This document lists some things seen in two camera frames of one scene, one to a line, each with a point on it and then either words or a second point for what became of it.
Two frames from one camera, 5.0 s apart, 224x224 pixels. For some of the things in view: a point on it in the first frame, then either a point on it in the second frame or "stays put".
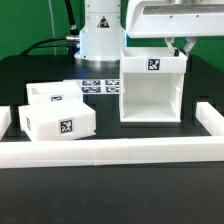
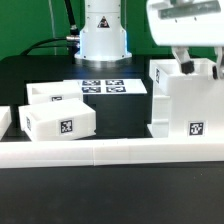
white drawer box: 58,91 stays put
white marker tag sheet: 100,87 stays put
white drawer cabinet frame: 150,89 -> 186,106
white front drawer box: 59,120 stays put
